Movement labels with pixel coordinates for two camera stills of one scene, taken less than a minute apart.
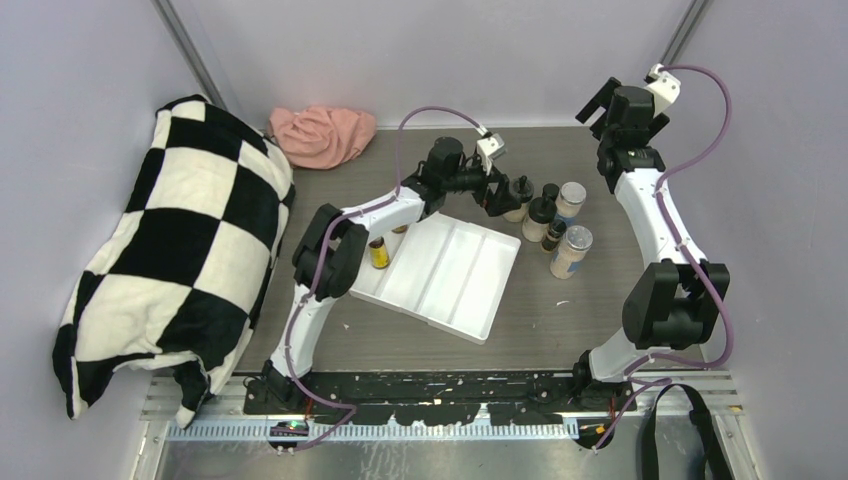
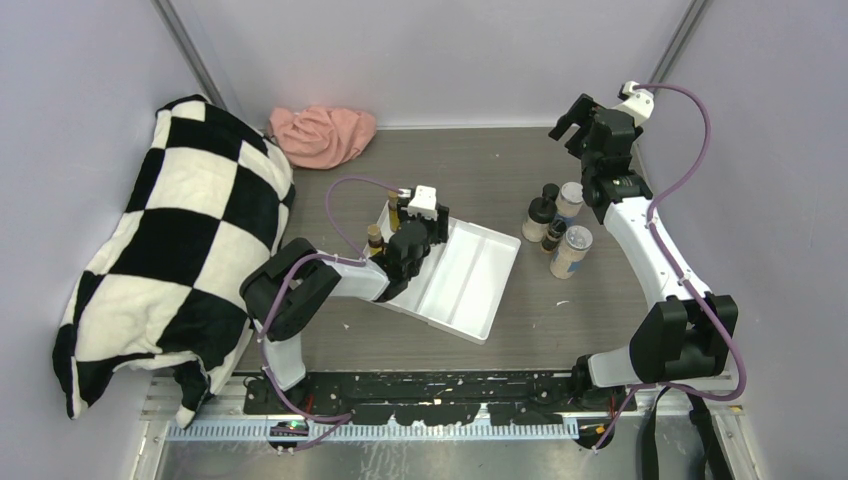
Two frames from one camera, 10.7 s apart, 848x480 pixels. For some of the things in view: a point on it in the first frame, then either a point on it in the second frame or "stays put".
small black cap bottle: x=550 y=190 stays put
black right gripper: x=603 y=99 -> x=580 y=114
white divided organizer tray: x=443 y=272 stays put
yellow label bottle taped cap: x=379 y=254 stays put
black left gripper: x=502 y=200 -> x=439 y=227
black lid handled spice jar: x=536 y=223 stays put
